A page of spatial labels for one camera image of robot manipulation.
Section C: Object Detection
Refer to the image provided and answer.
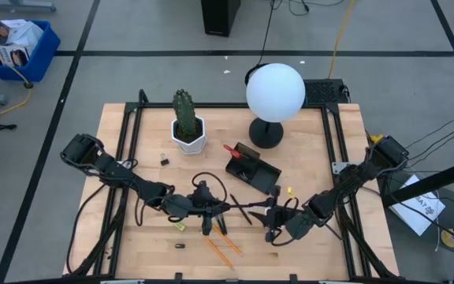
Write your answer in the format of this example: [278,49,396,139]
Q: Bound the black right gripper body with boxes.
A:
[264,185,291,243]

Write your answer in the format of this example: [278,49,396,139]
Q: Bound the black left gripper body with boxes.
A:
[191,180,223,236]

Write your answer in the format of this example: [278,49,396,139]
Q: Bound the black mesh desk organizer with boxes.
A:
[225,142,283,196]

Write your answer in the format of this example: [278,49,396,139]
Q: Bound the red-handled scissors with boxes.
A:
[222,144,244,160]

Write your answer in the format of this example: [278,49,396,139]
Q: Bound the white hexagonal plant pot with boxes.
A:
[170,114,208,155]

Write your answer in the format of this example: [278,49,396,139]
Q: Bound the green cactus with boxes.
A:
[172,88,199,139]

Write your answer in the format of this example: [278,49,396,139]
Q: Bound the white globe table lamp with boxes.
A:
[245,62,307,150]

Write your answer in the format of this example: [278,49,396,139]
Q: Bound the black vented box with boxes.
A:
[303,78,349,107]

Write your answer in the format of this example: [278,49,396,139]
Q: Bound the white paper sheet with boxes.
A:
[388,174,447,237]

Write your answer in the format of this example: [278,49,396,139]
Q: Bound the black computer tower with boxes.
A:
[199,0,243,38]

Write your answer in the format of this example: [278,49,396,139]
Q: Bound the blue plastic bin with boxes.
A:
[0,19,61,84]

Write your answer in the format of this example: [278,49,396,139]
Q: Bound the white printed carton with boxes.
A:
[0,44,32,69]
[0,18,29,47]

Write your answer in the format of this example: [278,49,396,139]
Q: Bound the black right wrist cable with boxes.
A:
[270,227,303,248]

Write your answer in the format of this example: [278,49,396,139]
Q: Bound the grey metal mounting bracket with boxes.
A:
[330,161,351,175]

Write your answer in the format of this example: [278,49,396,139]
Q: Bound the black aluminium table frame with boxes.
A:
[65,88,398,284]

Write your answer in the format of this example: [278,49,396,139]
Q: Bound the black camera stand post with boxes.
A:
[381,155,454,209]

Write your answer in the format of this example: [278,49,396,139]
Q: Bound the black lamp cable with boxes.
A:
[244,0,278,87]

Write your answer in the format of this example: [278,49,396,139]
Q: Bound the hanging yellow cable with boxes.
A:
[326,0,356,79]

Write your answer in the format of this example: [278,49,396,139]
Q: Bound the yellow floor cable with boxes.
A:
[0,34,33,125]

